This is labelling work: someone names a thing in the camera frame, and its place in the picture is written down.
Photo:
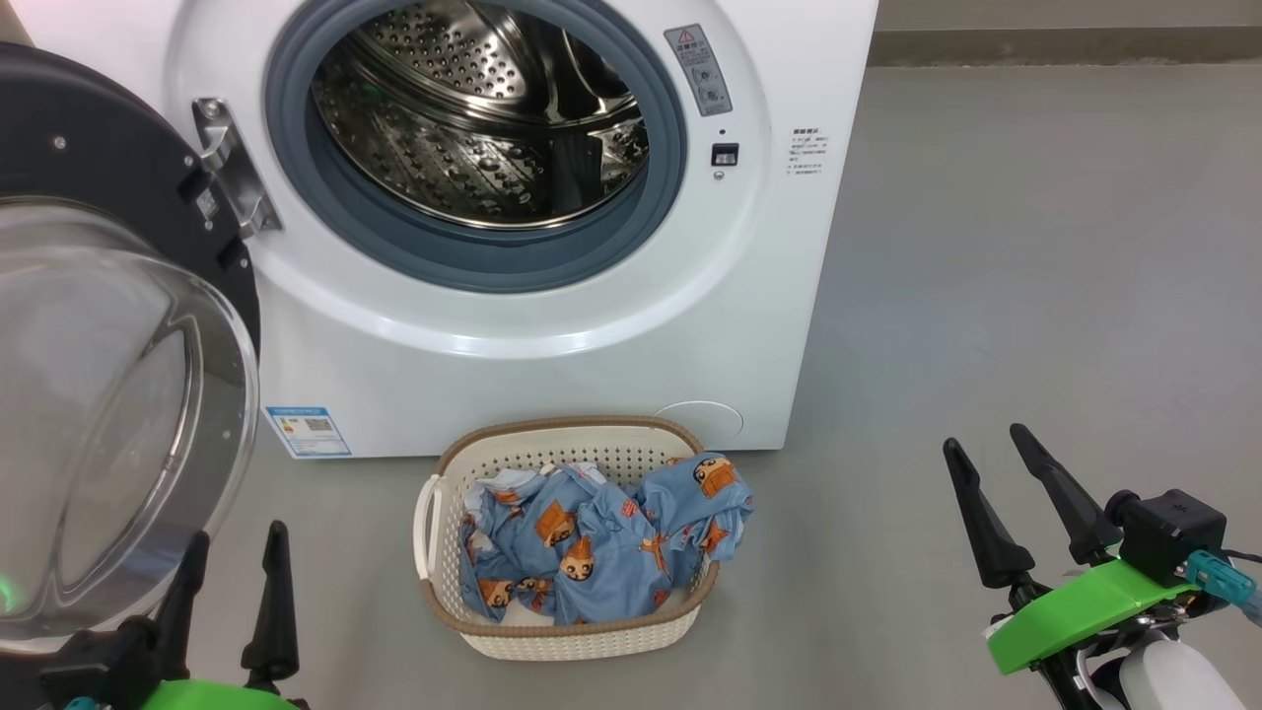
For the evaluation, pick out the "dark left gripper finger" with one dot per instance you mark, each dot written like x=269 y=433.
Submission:
x=182 y=611
x=274 y=631

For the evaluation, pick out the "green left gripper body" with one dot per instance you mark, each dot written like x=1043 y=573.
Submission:
x=217 y=696

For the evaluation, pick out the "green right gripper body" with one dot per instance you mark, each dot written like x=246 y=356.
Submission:
x=1065 y=611

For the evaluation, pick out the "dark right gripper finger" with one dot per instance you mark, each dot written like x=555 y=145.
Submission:
x=1080 y=518
x=991 y=542

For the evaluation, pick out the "black round glass washer door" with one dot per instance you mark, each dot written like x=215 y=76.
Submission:
x=99 y=138

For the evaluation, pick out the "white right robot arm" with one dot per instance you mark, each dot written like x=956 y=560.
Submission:
x=1173 y=680

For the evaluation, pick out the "white front-load washing machine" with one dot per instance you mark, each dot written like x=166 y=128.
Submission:
x=552 y=365

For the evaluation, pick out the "grey rubber door gasket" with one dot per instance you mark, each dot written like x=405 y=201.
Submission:
x=473 y=256

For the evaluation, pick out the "metal door hinge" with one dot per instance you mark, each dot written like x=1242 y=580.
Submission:
x=232 y=168

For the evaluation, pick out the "black door latch slot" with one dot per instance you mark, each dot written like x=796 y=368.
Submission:
x=726 y=155

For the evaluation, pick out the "washing machine drum opening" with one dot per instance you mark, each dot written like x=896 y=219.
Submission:
x=444 y=148

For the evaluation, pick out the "blue energy label sticker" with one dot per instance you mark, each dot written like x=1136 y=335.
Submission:
x=308 y=432

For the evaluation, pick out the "cream perforated laundry basket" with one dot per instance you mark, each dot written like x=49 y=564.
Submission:
x=572 y=641

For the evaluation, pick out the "round white filter cover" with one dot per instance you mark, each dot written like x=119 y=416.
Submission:
x=705 y=422

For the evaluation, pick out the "white printed text sticker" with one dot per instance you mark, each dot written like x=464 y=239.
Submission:
x=808 y=153

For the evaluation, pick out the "grey warning label sticker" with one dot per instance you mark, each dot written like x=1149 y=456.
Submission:
x=698 y=69

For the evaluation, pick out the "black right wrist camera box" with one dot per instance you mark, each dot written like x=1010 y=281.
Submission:
x=1173 y=532

